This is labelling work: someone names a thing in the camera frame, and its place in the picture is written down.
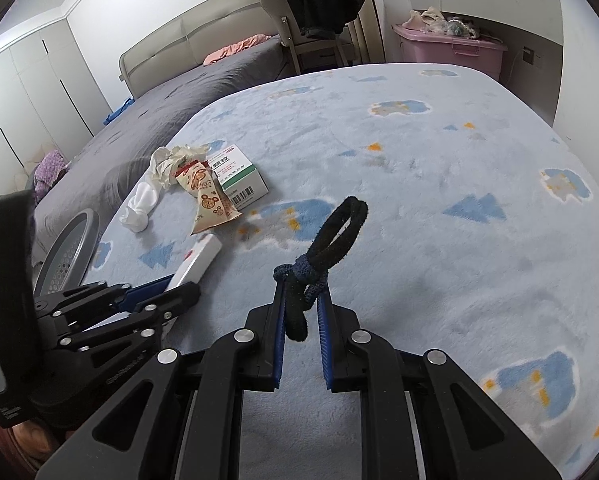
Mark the white rolled sock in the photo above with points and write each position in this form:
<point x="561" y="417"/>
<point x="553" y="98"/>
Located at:
<point x="137" y="207"/>

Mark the beige bed headboard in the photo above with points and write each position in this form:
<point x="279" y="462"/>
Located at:
<point x="179" y="45"/>

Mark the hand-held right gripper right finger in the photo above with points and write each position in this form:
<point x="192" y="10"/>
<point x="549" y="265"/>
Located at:
<point x="324" y="345"/>

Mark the beige curtain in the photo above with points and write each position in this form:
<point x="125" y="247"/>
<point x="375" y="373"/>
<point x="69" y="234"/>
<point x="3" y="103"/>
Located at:
<point x="369" y="10"/>

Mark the grey perforated waste basket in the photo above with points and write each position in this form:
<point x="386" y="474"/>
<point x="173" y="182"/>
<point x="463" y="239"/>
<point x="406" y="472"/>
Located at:
<point x="67" y="255"/>

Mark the crumpled beige paper wrapper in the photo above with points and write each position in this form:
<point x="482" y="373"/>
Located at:
<point x="167" y="165"/>

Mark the beige cushion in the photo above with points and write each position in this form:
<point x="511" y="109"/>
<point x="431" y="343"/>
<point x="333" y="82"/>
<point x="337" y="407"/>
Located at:
<point x="23" y="174"/>

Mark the pile of clothes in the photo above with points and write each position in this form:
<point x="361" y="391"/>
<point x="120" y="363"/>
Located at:
<point x="429" y="17"/>

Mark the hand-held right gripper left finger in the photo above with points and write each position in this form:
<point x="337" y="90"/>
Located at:
<point x="278" y="340"/>

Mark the wall socket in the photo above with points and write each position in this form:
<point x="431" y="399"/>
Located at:
<point x="528" y="56"/>

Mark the beige chair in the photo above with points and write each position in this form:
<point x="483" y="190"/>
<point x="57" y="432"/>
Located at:
<point x="274" y="5"/>

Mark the white and green medicine box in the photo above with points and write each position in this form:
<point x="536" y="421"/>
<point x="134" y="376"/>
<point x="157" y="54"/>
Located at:
<point x="239" y="175"/>

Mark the pink storage box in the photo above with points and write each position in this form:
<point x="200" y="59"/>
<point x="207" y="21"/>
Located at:
<point x="444" y="55"/>

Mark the white wardrobe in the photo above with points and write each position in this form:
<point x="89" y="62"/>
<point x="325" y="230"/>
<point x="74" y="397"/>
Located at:
<point x="29" y="85"/>

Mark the blue cloth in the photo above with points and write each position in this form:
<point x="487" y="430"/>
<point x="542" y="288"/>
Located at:
<point x="118" y="111"/>

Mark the beige and red snack packet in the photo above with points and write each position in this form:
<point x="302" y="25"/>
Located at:
<point x="209" y="205"/>

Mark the grey bed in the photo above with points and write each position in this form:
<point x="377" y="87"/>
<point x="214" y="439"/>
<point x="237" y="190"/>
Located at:
<point x="144" y="125"/>

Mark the small white box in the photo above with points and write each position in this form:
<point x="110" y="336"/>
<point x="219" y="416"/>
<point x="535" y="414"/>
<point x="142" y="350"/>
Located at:
<point x="199" y="260"/>

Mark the pink cloth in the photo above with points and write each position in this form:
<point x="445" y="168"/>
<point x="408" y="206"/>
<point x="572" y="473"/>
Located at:
<point x="229" y="50"/>

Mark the purple knitted cloth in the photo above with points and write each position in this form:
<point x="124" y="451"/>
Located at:
<point x="49" y="170"/>

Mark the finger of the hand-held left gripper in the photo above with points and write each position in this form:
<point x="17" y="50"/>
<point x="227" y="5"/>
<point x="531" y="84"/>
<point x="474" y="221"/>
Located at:
<point x="179" y="295"/>
<point x="144" y="292"/>

